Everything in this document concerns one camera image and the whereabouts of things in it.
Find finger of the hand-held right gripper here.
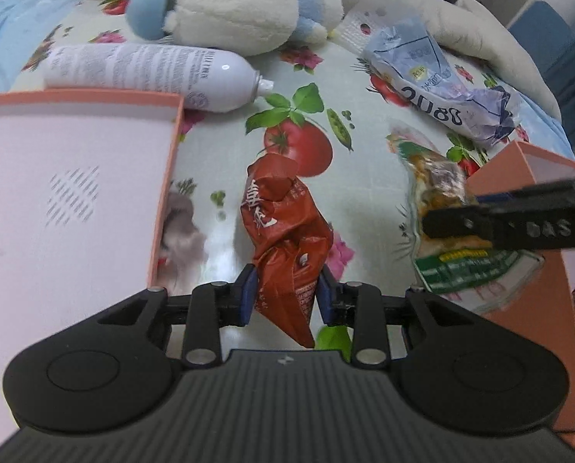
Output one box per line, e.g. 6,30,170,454
421,206,498,252
475,188,534,203

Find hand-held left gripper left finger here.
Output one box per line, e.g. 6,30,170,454
97,264,258,368

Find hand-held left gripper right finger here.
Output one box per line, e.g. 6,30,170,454
316,270,481,368

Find green label snack bag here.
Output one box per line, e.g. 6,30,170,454
388,125,544,312

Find dark red snack bag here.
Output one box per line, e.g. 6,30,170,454
240,153,334,348

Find pink cardboard box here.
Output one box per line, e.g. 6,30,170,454
466,141,575,447

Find pink bin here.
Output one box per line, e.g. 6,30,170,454
0,88,186,454

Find crumpled blue plastic bag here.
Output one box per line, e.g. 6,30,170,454
363,17,524,151

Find blue padded board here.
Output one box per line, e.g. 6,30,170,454
509,0,575,83

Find grey duvet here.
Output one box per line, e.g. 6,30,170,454
29,0,563,121

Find clear zip bag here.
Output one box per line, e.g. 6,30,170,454
338,0,416,54

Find white spray bottle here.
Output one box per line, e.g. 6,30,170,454
43,43,275,113

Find white and blue plush toy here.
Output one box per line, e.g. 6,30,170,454
125,0,345,56

